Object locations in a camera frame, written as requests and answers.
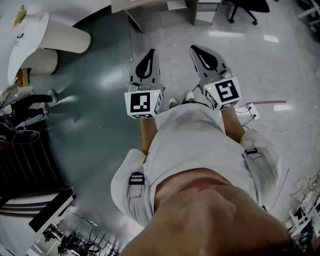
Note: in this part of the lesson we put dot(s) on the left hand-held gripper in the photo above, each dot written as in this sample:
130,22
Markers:
138,101

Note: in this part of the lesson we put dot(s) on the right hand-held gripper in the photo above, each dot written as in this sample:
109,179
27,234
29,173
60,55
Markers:
225,91

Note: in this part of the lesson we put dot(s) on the person's right forearm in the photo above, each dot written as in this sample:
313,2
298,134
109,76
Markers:
231,122

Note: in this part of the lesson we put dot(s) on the person's left forearm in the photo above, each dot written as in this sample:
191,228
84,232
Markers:
147,135

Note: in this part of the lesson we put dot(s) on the person's right white shoe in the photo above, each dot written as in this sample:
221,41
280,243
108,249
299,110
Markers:
190,95

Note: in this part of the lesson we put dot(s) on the person's white shoe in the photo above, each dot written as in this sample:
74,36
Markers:
173,102
190,95

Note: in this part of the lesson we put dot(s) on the person's left white shoe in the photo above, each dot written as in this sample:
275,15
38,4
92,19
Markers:
173,102

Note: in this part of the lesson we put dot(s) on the person's black trousers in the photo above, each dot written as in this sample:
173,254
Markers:
187,101

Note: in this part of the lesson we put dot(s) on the white power strip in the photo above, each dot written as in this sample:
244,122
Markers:
252,111

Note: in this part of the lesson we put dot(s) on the grey wooden desk with shelves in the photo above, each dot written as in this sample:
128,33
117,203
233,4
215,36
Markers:
140,6

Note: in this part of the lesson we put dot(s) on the red floor tape strip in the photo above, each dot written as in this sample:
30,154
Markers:
270,102

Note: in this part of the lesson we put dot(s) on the black office chair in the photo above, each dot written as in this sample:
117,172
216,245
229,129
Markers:
250,6

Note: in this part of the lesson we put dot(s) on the person's white shirt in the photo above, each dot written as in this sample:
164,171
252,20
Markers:
190,140

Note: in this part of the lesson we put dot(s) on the small ribbed beige table base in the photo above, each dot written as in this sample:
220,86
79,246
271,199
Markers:
42,61

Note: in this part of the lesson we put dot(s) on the white curved table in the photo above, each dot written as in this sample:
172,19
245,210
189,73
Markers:
27,47

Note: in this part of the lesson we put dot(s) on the light wooden chair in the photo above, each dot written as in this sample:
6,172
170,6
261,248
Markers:
24,77

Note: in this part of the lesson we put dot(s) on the yellow green flower bunch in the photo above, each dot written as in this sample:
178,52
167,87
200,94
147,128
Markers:
20,15

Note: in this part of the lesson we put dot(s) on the dark wooden slatted bench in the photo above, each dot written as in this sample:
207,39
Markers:
22,162

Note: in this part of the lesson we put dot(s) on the person's chin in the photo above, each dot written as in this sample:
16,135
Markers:
212,220

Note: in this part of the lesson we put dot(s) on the white black-topped cabinet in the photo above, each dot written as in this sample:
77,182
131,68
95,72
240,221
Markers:
50,215

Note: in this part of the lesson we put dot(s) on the cluttered white workstation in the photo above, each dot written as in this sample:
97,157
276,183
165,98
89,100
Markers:
307,220

